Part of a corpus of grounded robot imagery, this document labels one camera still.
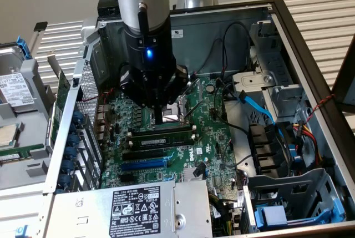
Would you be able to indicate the grey metal disk bay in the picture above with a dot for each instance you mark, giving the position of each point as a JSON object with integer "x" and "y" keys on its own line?
{"x": 266, "y": 55}

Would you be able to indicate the long black expansion slot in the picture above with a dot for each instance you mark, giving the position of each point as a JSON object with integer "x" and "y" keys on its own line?
{"x": 144, "y": 154}

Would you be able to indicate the green motherboard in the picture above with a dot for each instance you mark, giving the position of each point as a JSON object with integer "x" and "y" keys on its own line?
{"x": 222, "y": 138}

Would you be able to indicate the grey power supply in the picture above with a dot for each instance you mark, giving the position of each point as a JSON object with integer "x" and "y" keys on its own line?
{"x": 83, "y": 210}

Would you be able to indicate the silver socket cover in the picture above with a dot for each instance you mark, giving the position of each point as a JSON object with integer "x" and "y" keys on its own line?
{"x": 194, "y": 93}

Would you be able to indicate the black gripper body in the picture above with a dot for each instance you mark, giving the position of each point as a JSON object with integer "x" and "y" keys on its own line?
{"x": 151, "y": 77}

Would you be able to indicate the green RAM stick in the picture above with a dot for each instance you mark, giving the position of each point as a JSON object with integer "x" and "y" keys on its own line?
{"x": 172, "y": 138}
{"x": 27, "y": 150}

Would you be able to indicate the RAM slot with white latches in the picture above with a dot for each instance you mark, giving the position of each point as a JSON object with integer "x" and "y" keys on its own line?
{"x": 129, "y": 134}
{"x": 128, "y": 144}

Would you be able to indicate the white label sticker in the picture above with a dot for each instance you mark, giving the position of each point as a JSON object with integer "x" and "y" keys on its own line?
{"x": 177, "y": 34}

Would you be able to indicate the short black expansion slot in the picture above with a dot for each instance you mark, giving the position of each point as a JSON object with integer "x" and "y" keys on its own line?
{"x": 126, "y": 177}

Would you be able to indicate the dark brown panel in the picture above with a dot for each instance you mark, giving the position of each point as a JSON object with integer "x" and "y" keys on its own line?
{"x": 346, "y": 82}

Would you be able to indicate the silver hard disk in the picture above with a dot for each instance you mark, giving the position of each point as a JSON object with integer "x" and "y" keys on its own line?
{"x": 14, "y": 88}

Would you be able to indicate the black box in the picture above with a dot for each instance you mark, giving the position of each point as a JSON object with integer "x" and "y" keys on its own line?
{"x": 106, "y": 9}

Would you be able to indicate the metal disk bay, blue rails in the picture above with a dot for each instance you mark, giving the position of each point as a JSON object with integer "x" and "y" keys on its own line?
{"x": 277, "y": 185}

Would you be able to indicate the blue card latch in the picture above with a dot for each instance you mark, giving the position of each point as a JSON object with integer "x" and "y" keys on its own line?
{"x": 72, "y": 129}
{"x": 78, "y": 118}
{"x": 73, "y": 140}
{"x": 68, "y": 167}
{"x": 65, "y": 181}
{"x": 71, "y": 153}

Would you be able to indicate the blue expansion slot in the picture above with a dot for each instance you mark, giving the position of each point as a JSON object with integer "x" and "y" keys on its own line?
{"x": 144, "y": 165}

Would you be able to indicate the metal strip with black cap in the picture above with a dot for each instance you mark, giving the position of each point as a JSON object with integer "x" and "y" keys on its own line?
{"x": 40, "y": 26}

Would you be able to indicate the blue plastic disk bracket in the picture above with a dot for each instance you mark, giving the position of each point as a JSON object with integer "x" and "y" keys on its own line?
{"x": 23, "y": 48}

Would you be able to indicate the black fan shroud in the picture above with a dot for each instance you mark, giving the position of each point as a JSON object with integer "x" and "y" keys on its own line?
{"x": 260, "y": 138}

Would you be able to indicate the thin steel locking lever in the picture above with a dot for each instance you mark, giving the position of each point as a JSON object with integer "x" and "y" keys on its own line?
{"x": 172, "y": 119}

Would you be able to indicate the CPU socket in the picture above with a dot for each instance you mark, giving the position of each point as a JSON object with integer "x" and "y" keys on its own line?
{"x": 173, "y": 110}

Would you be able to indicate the black SATA plug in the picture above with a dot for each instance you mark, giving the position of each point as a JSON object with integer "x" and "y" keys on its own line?
{"x": 199, "y": 171}

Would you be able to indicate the grey metal PC case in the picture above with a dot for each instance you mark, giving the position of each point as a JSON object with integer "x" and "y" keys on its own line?
{"x": 210, "y": 30}

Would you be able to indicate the green graphics card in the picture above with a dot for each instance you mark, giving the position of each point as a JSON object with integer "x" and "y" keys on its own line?
{"x": 62, "y": 88}

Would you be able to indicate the silver coin battery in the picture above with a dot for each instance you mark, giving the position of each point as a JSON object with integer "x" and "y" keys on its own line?
{"x": 211, "y": 88}

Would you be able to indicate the silver CPU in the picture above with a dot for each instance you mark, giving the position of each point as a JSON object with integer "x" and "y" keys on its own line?
{"x": 7, "y": 135}

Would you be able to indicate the silver chipset heatsink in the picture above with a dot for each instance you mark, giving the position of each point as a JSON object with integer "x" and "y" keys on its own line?
{"x": 188, "y": 174}

